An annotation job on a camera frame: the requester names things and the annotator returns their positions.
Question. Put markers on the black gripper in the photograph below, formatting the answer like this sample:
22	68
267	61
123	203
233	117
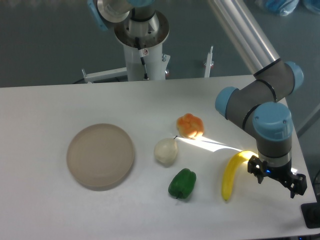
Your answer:
296	183

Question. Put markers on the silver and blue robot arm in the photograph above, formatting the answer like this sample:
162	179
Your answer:
256	109

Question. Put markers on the yellow banana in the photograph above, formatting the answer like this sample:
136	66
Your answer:
230	171

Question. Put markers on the black device at table corner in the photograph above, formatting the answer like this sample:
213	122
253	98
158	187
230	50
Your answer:
311	215

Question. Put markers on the green bell pepper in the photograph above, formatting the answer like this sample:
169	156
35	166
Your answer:
182	185

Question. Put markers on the orange bell pepper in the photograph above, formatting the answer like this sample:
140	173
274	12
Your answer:
190	126

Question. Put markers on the pale white pear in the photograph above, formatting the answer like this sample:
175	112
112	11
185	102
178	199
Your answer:
166	151

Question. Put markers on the blue plastic bag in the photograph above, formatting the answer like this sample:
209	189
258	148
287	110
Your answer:
284	8

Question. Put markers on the beige round plate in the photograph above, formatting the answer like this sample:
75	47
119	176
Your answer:
100	156

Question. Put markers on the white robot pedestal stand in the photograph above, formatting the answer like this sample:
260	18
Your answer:
119	72

